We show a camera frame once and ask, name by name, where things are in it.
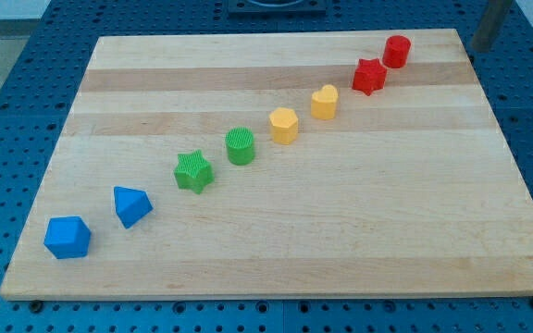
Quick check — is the red star block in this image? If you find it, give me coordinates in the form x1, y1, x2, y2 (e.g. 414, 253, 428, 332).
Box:
352, 58, 387, 96

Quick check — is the blue cube block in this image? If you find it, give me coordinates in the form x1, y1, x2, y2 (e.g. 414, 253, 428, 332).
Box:
43, 216, 91, 259

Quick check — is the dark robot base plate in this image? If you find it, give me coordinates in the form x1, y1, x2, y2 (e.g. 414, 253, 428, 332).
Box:
225, 0, 328, 16

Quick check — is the green star block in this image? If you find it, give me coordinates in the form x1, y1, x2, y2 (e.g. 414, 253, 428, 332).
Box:
173, 150, 214, 194

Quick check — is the wooden board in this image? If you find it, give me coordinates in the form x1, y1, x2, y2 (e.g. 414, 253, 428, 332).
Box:
0, 29, 533, 301

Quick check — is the blue triangular block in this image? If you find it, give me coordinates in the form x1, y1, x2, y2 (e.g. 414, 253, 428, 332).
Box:
113, 186, 154, 229

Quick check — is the yellow hexagon block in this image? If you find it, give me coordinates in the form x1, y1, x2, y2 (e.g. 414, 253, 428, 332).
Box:
269, 107, 299, 144

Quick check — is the grey metal rod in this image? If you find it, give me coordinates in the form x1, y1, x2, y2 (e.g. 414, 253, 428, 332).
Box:
470, 0, 514, 53

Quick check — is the yellow heart block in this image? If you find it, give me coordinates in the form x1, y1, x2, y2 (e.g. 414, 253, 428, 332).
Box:
310, 84, 339, 120

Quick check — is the red cylinder block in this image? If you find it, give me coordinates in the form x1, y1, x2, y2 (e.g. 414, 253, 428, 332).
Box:
382, 35, 411, 68

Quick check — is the green cylinder block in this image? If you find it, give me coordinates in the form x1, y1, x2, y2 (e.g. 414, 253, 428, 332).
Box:
225, 127, 254, 166

